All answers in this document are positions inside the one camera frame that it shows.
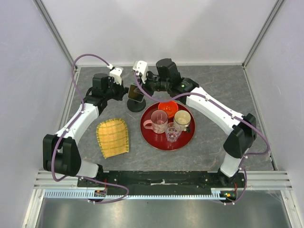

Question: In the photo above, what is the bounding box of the orange plastic bowl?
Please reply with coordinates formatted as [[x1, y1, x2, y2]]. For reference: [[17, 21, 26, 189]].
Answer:
[[158, 101, 179, 118]]

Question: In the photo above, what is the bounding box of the round red tray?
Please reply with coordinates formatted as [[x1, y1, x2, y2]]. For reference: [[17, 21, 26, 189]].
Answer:
[[140, 103, 196, 151]]

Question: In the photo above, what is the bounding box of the cream ceramic cup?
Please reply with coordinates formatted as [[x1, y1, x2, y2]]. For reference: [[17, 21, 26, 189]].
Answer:
[[173, 110, 191, 132]]

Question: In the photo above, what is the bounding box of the black phone stand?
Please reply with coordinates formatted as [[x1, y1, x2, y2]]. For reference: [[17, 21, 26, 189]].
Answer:
[[127, 99, 146, 113]]

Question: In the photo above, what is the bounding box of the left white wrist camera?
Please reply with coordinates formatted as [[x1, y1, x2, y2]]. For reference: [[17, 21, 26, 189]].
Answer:
[[107, 64, 123, 86]]

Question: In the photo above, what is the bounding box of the black smartphone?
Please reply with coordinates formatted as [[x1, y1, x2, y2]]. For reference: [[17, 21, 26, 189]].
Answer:
[[128, 84, 144, 103]]

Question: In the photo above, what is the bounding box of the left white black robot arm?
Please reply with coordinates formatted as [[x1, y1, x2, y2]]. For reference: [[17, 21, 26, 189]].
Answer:
[[43, 73, 128, 187]]

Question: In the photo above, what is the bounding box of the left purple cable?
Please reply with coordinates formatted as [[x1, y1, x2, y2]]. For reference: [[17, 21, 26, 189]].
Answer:
[[51, 53, 130, 205]]

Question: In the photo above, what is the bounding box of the pink glass mug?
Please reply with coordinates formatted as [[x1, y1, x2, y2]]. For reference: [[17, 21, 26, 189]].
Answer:
[[143, 109, 169, 134]]

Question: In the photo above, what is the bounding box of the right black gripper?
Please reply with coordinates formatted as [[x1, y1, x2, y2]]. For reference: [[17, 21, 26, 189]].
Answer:
[[134, 70, 170, 97]]

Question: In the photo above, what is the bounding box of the aluminium frame post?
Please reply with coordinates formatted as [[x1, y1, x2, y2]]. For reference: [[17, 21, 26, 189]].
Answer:
[[242, 0, 285, 70], [33, 0, 74, 66]]

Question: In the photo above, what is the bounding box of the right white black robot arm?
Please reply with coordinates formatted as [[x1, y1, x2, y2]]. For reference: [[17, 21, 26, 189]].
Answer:
[[133, 58, 257, 187]]

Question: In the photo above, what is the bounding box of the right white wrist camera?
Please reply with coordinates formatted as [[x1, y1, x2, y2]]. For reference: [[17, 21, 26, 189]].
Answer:
[[133, 60, 148, 84]]

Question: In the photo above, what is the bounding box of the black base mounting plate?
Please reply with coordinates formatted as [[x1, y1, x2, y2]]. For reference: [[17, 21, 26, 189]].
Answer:
[[77, 170, 245, 196]]

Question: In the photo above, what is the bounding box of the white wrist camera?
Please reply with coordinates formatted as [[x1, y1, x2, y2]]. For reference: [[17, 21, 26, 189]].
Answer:
[[133, 60, 148, 84], [107, 64, 123, 86]]

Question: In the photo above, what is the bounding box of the right aluminium frame post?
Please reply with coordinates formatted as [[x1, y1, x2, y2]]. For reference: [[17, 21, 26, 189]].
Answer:
[[242, 0, 285, 70]]

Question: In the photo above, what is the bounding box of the yellow woven bamboo basket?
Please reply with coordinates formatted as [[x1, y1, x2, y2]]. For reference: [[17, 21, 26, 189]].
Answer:
[[96, 118, 129, 159]]

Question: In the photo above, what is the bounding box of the clear faceted glass tumbler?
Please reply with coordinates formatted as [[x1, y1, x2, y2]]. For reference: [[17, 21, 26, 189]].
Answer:
[[165, 122, 181, 143]]

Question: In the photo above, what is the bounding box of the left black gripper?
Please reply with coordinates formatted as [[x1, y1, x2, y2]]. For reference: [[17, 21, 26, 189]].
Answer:
[[104, 77, 127, 101]]

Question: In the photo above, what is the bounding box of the grey slotted cable duct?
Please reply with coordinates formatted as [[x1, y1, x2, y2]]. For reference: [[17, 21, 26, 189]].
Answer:
[[44, 188, 243, 200]]

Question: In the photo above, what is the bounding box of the left aluminium frame post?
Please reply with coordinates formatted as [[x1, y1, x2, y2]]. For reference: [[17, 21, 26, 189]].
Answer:
[[33, 0, 74, 66]]

